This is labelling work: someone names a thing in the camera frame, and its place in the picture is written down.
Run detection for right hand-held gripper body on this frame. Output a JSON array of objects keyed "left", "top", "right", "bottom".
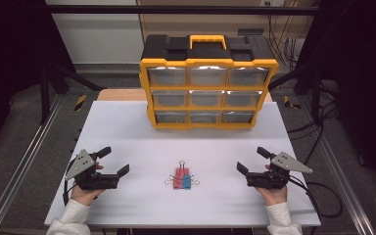
[{"left": 245, "top": 151, "right": 314, "bottom": 191}]

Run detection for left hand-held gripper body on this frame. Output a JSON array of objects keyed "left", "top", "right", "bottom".
[{"left": 64, "top": 149, "right": 120, "bottom": 192}]

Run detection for blue binder clip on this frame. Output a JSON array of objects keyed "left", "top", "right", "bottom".
[{"left": 181, "top": 174, "right": 201, "bottom": 190}]

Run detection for clear plastic drawer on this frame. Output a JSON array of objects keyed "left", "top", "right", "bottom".
[{"left": 189, "top": 111, "right": 221, "bottom": 124}]

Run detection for yellow black organizer cabinet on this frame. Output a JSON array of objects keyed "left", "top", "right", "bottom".
[{"left": 139, "top": 33, "right": 280, "bottom": 131}]

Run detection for person's right hand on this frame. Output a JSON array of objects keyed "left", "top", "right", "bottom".
[{"left": 255, "top": 185, "right": 289, "bottom": 207}]

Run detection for person's left hand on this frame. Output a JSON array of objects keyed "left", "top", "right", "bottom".
[{"left": 70, "top": 187, "right": 106, "bottom": 207}]

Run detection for right yellow clamp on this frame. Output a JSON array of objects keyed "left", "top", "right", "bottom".
[{"left": 283, "top": 95, "right": 304, "bottom": 111}]

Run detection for yellow clamp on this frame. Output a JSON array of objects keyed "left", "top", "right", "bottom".
[
  {"left": 73, "top": 94, "right": 88, "bottom": 113},
  {"left": 283, "top": 95, "right": 304, "bottom": 111}
]

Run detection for left yellow clamp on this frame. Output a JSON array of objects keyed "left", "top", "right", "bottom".
[{"left": 73, "top": 94, "right": 88, "bottom": 113}]

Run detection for wooden table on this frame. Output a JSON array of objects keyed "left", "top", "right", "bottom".
[{"left": 96, "top": 88, "right": 274, "bottom": 103}]

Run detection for black metal stand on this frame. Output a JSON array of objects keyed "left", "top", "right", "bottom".
[
  {"left": 39, "top": 61, "right": 108, "bottom": 125},
  {"left": 268, "top": 61, "right": 323, "bottom": 125}
]

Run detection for grid of clear drawers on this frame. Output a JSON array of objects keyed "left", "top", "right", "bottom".
[{"left": 147, "top": 66, "right": 271, "bottom": 125}]

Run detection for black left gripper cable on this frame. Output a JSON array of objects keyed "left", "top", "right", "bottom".
[{"left": 63, "top": 159, "right": 80, "bottom": 207}]

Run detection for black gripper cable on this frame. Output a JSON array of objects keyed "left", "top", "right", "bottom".
[
  {"left": 287, "top": 175, "right": 345, "bottom": 235},
  {"left": 63, "top": 159, "right": 80, "bottom": 207}
]

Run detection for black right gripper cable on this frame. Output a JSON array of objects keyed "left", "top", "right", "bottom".
[{"left": 287, "top": 175, "right": 345, "bottom": 235}]

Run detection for black floor cables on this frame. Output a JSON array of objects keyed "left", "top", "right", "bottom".
[{"left": 287, "top": 81, "right": 341, "bottom": 165}]

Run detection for aluminium floor rail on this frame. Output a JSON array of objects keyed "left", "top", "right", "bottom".
[
  {"left": 297, "top": 97, "right": 376, "bottom": 235},
  {"left": 0, "top": 94, "right": 64, "bottom": 235}
]

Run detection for bundle of hanging black cables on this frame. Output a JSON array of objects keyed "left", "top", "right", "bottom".
[{"left": 266, "top": 13, "right": 306, "bottom": 71}]

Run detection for dark wall plate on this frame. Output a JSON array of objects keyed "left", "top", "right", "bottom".
[{"left": 237, "top": 28, "right": 265, "bottom": 36}]

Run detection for black overhead frame bar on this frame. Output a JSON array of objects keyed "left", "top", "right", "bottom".
[{"left": 44, "top": 4, "right": 321, "bottom": 16}]

